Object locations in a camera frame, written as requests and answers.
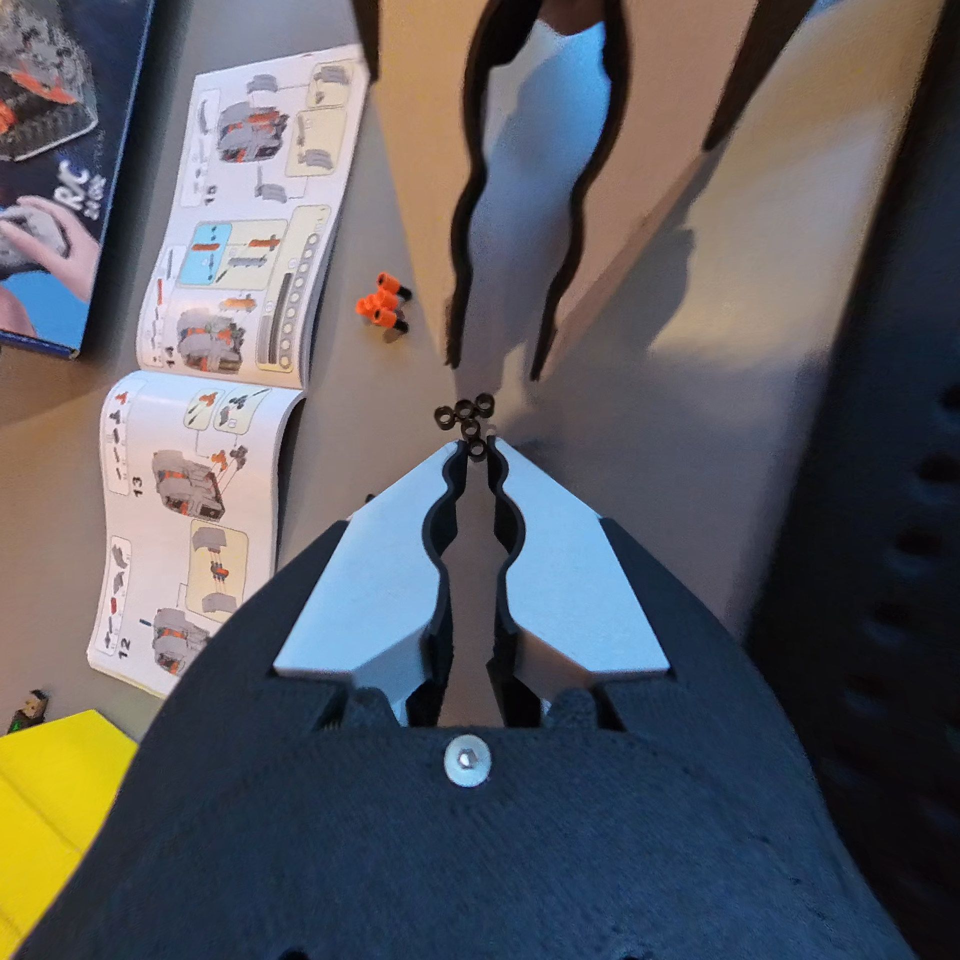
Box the blue toy box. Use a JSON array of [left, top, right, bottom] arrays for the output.
[[0, 0, 156, 360]]

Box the orange connector piece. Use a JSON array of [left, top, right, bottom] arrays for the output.
[[355, 271, 413, 345]]

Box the black connector cluster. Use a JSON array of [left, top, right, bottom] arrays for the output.
[[434, 392, 498, 460]]

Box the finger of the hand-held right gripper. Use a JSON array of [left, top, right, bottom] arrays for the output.
[[528, 0, 770, 381], [375, 0, 513, 370]]

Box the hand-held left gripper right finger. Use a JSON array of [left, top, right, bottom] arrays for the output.
[[486, 437, 672, 727]]

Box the yellow plastic bin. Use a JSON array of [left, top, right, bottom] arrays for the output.
[[0, 708, 141, 960]]

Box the open instruction booklet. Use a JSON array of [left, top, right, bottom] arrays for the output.
[[86, 42, 372, 700]]

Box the black studded panel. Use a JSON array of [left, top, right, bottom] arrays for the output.
[[750, 0, 960, 960]]

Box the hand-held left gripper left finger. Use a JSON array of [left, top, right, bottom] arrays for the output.
[[271, 441, 461, 727]]

